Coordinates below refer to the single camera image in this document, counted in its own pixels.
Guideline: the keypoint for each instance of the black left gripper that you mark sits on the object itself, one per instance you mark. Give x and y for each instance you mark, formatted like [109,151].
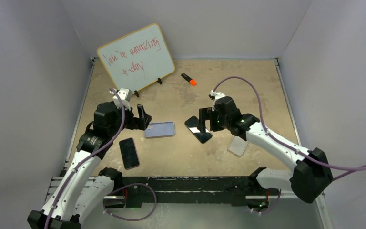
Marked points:
[140,123]

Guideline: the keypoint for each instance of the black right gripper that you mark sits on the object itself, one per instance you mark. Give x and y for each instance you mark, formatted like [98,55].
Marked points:
[208,114]

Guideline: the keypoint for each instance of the lavender phone case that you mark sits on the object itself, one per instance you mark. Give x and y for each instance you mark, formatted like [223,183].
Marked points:
[160,129]

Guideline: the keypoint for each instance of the purple-edged black phone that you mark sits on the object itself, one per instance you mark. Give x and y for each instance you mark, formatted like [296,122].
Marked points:
[129,153]

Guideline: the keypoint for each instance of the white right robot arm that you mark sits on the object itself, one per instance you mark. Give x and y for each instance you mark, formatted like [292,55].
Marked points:
[306,176]

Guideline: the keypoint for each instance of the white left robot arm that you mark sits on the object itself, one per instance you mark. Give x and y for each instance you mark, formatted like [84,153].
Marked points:
[70,204]

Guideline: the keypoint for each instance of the clear white phone case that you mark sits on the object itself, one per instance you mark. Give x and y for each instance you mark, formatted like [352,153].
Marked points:
[237,146]

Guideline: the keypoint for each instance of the orange and black marker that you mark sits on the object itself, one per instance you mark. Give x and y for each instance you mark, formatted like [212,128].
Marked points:
[189,79]

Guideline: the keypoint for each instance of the whiteboard with red writing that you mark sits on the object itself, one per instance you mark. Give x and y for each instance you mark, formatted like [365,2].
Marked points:
[137,59]

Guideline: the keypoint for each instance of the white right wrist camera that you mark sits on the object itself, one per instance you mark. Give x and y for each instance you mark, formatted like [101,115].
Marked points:
[214,96]

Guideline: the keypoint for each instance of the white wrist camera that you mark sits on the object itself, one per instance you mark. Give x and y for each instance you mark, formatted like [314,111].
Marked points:
[122,97]
[214,96]

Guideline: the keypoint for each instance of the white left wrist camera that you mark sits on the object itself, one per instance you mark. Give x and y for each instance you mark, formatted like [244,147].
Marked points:
[122,97]

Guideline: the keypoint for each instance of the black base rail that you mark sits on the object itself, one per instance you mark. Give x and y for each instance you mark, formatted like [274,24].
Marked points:
[236,191]

